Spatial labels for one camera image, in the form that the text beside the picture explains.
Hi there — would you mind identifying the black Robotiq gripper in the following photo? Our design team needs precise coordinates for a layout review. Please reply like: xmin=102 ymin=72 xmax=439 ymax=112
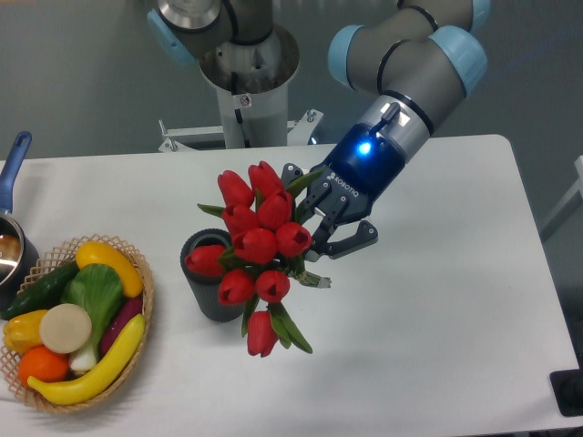
xmin=281 ymin=123 xmax=406 ymax=262

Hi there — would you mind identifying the red tulip bouquet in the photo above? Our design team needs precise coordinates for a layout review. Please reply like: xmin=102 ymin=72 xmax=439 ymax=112
xmin=187 ymin=161 xmax=326 ymax=357

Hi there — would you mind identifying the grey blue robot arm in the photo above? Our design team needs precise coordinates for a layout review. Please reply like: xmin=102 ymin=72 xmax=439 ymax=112
xmin=147 ymin=1 xmax=490 ymax=260

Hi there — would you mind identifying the dark grey ribbed vase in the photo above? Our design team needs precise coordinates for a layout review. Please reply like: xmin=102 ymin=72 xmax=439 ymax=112
xmin=180 ymin=229 xmax=244 ymax=322

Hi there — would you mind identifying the purple eggplant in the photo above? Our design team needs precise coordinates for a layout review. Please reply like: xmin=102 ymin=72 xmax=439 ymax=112
xmin=99 ymin=296 xmax=143 ymax=358

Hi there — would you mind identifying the yellow squash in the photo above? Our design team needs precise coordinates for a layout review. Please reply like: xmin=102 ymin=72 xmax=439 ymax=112
xmin=76 ymin=241 xmax=144 ymax=298

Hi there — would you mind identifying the green bok choy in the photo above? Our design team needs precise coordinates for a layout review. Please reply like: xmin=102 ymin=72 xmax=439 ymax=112
xmin=60 ymin=264 xmax=124 ymax=376

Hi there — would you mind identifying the beige round disc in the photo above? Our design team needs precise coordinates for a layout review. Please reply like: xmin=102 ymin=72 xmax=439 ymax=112
xmin=39 ymin=303 xmax=92 ymax=354

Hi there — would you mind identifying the green cucumber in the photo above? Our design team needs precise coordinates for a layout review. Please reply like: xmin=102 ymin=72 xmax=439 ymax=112
xmin=1 ymin=262 xmax=79 ymax=320

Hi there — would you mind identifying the black device at table edge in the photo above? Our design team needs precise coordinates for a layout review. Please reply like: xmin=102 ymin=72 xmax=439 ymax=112
xmin=549 ymin=369 xmax=582 ymax=417

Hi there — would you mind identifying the orange fruit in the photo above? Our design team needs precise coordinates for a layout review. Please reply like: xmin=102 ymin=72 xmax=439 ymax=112
xmin=18 ymin=346 xmax=69 ymax=387

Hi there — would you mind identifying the yellow bell pepper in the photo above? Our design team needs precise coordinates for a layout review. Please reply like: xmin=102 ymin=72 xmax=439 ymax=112
xmin=3 ymin=310 xmax=48 ymax=354

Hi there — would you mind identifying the yellow banana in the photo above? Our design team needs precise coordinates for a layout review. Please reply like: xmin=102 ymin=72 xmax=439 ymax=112
xmin=27 ymin=314 xmax=146 ymax=406

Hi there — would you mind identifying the woven wicker basket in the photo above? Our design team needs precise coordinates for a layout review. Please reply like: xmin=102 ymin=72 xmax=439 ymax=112
xmin=1 ymin=234 xmax=154 ymax=414

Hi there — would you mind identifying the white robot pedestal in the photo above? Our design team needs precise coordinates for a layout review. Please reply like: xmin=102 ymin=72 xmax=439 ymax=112
xmin=159 ymin=25 xmax=323 ymax=152

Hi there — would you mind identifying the white frame at right edge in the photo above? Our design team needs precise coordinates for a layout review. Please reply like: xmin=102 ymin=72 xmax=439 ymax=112
xmin=539 ymin=156 xmax=582 ymax=243

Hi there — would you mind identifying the blue handled saucepan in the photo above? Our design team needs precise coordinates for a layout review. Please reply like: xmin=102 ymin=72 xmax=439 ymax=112
xmin=1 ymin=131 xmax=39 ymax=310

